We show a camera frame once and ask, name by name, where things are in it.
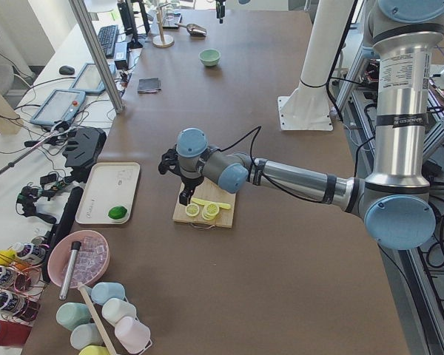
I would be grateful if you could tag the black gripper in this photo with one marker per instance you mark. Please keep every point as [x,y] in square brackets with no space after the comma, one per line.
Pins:
[220,8]
[191,183]

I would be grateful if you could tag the green ceramic bowl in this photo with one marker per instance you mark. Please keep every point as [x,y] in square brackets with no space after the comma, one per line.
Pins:
[210,57]

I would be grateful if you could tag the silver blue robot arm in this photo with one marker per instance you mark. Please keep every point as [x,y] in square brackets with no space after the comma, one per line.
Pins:
[393,200]

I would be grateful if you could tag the pink bowl with ice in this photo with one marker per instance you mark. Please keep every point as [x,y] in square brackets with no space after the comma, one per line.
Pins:
[92,260]

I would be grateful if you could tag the yellow plastic knife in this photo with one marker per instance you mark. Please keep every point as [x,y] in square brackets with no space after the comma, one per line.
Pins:
[203,202]

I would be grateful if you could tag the single lemon slice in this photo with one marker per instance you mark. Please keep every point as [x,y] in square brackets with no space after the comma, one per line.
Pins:
[192,210]

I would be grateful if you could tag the metal scoop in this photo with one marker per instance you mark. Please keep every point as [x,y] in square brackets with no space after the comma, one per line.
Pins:
[194,29]

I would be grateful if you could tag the wooden stand with round base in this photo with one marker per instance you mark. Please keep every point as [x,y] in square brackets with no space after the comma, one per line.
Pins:
[162,40]

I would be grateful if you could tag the green lime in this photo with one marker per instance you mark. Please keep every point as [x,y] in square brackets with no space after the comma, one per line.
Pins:
[117,212]

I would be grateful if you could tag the cream serving tray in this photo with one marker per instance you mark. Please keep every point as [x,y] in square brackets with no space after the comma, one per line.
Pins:
[109,184]

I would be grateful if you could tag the grey folded cloth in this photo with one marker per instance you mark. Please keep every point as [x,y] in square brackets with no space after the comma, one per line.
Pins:
[148,85]

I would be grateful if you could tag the black power adapter box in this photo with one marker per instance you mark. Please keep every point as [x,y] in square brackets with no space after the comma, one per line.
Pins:
[121,56]

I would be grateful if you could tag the black keyboard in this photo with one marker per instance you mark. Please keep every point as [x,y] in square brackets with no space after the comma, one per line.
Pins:
[107,37]

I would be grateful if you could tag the black cylinder bar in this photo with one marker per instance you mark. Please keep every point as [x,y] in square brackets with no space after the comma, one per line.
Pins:
[62,229]

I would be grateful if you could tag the metal black-capped tube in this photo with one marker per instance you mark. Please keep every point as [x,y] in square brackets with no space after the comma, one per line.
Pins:
[65,286]

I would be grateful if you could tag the light blue cup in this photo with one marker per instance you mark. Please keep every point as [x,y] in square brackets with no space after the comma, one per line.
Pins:
[104,291]

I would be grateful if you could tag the white cup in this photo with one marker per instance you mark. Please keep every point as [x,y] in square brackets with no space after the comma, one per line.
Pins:
[115,309]

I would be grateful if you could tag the wooden stick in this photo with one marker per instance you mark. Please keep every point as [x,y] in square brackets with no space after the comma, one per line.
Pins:
[97,320]

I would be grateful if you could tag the far teach pendant tablet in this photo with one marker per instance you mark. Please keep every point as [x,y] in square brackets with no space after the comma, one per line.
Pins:
[88,80]

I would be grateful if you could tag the teach pendant tablet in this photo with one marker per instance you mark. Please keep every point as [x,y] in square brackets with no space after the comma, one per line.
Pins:
[88,80]
[61,105]

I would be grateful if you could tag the pink cup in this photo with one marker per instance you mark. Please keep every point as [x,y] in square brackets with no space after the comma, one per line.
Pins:
[133,335]

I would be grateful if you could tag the near teach pendant tablet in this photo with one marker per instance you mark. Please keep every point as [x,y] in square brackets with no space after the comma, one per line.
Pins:
[61,105]

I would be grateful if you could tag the black computer mouse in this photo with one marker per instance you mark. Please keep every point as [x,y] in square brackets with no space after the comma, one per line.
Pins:
[66,70]

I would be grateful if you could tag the mint green cup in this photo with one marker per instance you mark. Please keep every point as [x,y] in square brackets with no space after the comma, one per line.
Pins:
[72,314]

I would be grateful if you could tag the pale grey-blue cup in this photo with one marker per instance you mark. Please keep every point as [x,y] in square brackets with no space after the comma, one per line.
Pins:
[84,335]

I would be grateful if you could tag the yellow cup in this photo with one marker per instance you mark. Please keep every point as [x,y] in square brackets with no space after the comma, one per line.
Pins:
[94,350]

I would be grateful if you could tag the red cup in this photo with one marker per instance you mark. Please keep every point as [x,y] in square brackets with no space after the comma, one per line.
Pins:
[13,334]

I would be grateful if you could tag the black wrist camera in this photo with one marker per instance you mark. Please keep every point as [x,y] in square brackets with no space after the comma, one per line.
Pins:
[169,162]

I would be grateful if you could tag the black perforated bracket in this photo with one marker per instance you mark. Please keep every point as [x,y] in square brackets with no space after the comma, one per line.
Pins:
[83,147]

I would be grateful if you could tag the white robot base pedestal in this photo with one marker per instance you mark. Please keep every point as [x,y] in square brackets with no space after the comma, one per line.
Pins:
[308,107]

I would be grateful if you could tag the aluminium frame post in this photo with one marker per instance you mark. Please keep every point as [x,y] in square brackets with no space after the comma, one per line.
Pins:
[85,23]

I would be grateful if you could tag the copper wire bottle rack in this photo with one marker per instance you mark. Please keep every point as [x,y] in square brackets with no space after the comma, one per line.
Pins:
[21,281]

